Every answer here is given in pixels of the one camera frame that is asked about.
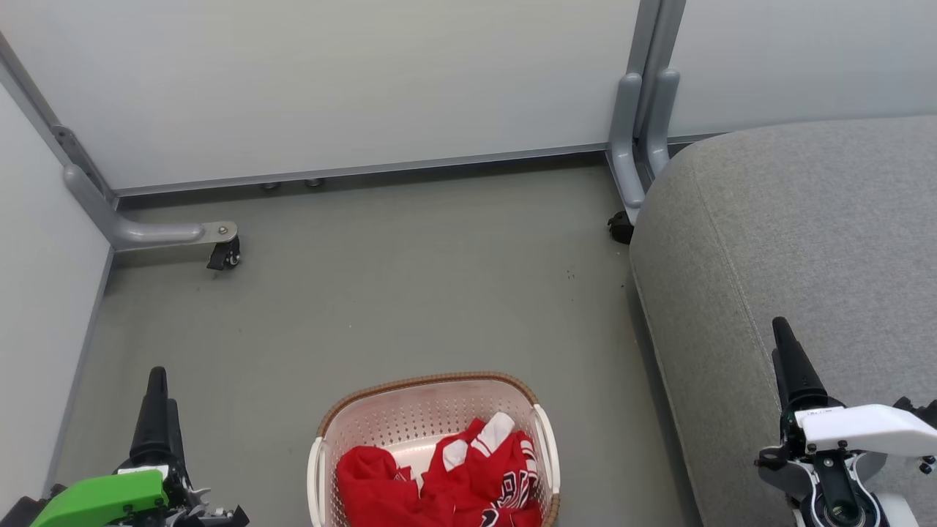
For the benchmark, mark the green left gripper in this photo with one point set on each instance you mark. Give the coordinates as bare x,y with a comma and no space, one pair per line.
102,499

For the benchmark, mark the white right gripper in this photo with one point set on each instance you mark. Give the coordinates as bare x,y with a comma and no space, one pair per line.
856,428

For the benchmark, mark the red and white jersey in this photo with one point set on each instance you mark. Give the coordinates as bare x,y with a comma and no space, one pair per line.
468,483

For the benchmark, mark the grey fabric sofa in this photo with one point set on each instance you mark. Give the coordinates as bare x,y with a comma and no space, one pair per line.
805,234

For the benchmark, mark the black caster wheel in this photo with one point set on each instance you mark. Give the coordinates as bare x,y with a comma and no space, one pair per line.
225,256
622,228

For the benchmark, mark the grey partition leg with caster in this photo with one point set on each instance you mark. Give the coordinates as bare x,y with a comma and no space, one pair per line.
146,233

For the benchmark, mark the white perforated laundry basket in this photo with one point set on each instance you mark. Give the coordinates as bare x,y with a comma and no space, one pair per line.
410,417

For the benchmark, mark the grey double partition foot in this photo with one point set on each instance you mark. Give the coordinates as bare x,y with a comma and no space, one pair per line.
628,146

